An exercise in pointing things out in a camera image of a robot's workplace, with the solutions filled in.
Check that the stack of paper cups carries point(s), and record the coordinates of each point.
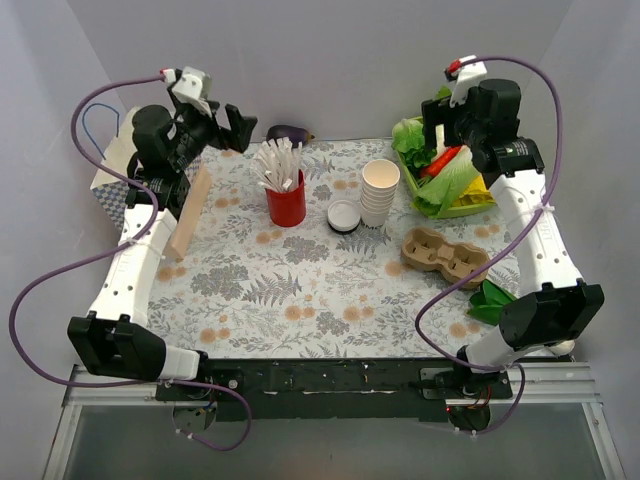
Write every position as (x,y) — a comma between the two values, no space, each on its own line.
(380,179)

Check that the toy bok choy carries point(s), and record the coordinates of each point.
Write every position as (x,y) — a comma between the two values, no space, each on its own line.
(488,302)

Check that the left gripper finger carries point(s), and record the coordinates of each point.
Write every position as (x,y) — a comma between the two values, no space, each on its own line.
(240,134)
(238,123)

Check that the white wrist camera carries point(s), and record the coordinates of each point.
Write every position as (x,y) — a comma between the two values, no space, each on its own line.
(465,73)
(193,88)

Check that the toy red chili pepper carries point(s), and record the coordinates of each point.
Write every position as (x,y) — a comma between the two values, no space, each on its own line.
(437,165)

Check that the aluminium rail frame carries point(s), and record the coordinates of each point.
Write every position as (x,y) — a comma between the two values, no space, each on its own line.
(552,427)

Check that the green plastic basket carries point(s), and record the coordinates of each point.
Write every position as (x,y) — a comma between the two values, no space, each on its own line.
(443,182)

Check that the red straw holder cup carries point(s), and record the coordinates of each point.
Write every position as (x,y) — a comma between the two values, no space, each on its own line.
(287,209)

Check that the white wrapped straws bundle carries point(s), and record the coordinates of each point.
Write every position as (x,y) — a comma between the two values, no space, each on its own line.
(279,163)

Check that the floral table mat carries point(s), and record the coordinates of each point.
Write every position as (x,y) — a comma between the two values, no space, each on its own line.
(250,289)

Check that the stack of white lids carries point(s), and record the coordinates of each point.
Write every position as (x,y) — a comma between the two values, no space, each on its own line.
(343,216)

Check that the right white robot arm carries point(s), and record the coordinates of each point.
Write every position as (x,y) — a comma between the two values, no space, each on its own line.
(555,303)

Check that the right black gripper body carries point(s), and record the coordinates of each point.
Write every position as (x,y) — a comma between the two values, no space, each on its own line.
(445,116)

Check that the toy green lettuce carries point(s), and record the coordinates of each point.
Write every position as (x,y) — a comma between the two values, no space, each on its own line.
(409,141)

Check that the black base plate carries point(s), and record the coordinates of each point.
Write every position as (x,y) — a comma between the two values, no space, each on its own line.
(277,389)

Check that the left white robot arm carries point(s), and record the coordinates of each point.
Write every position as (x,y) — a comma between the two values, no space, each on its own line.
(112,339)

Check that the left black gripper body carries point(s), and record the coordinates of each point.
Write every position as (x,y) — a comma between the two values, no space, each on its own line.
(220,131)

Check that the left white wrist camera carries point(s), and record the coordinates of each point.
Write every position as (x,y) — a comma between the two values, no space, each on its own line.
(193,88)

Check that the toy yellow leaf vegetable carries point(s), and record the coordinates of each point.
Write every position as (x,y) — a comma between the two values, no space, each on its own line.
(476,193)

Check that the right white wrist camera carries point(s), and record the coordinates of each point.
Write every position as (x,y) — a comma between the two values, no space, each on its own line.
(465,73)

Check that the purple toy eggplant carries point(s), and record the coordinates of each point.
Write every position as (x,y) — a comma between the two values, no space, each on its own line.
(295,134)

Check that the cardboard cup carrier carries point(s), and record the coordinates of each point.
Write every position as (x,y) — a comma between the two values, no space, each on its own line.
(428,250)

